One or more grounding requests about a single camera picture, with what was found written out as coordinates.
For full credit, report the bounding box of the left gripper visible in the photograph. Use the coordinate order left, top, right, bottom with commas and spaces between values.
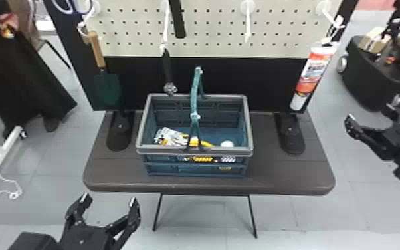
58, 192, 142, 250

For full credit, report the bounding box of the white and orange sealant tube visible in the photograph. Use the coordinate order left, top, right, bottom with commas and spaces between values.
289, 41, 339, 113

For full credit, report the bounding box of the blue basket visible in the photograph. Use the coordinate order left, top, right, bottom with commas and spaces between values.
136, 66, 255, 178

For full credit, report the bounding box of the white pegboard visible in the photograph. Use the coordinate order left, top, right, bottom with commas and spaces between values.
43, 0, 360, 156

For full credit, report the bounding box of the person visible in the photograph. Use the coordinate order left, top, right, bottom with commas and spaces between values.
0, 0, 79, 140

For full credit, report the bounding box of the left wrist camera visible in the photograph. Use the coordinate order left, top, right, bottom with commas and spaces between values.
7, 231, 63, 250

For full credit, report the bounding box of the white cable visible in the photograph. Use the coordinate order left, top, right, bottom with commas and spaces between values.
0, 138, 24, 225

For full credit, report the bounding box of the green trowel with wooden handle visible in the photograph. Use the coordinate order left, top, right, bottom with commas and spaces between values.
86, 30, 123, 108

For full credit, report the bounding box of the black handled hand tool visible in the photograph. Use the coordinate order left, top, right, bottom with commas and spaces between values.
161, 43, 179, 98

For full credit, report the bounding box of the black tool handle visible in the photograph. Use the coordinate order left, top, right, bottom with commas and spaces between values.
168, 0, 187, 39

